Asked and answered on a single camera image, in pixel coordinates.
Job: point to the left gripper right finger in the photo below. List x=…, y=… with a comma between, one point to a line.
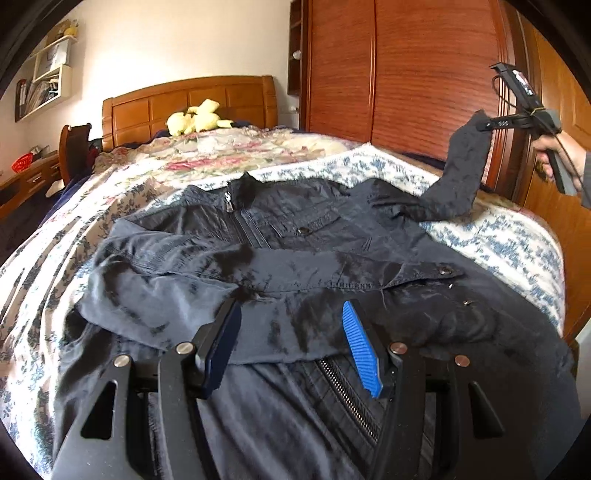
x=473, y=438

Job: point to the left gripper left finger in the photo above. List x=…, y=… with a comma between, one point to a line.
x=141, y=420

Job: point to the black jacket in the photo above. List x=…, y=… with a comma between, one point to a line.
x=291, y=404

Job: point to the grey sleeved right forearm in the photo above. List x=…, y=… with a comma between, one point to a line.
x=586, y=184

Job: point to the person's right hand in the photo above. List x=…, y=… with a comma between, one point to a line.
x=571, y=153

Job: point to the wooden door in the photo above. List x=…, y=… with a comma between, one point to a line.
x=570, y=221

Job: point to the wooden louvered wardrobe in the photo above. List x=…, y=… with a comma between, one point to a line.
x=401, y=75

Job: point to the blue floral bedsheet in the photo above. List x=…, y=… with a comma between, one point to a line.
x=46, y=274

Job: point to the wooden desk cabinet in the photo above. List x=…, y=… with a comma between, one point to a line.
x=21, y=187

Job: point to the pink floral quilt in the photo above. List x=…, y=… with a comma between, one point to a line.
x=215, y=153

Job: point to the wooden headboard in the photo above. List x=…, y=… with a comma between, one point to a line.
x=135, y=117

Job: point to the wooden chair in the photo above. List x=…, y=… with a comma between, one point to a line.
x=73, y=151

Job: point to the red bowl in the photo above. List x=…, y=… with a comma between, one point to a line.
x=22, y=163

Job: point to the yellow plush toy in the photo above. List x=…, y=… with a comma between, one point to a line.
x=196, y=119

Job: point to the white wall shelf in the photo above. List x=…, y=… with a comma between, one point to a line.
x=48, y=72

